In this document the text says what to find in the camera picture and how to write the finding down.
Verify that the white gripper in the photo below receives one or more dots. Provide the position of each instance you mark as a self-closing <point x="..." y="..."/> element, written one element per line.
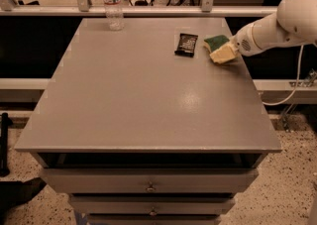
<point x="244" y="42"/>

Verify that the green and yellow sponge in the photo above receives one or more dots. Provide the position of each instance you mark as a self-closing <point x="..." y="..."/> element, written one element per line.
<point x="215" y="43"/>

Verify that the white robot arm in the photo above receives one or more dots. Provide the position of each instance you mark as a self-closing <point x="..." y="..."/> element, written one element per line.
<point x="294" y="23"/>

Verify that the black rxbar chocolate wrapper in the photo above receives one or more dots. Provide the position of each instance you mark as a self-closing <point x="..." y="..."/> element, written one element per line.
<point x="186" y="45"/>

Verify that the grey drawer cabinet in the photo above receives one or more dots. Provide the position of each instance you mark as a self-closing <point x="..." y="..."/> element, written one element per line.
<point x="125" y="100"/>

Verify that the clear plastic water bottle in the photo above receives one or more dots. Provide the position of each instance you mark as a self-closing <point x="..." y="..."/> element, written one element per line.
<point x="114" y="14"/>

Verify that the middle grey drawer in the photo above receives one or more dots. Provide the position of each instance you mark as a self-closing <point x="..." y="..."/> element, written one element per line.
<point x="187" y="205"/>

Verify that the black stand on floor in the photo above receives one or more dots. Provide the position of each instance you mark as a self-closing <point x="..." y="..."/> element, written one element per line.
<point x="6" y="122"/>

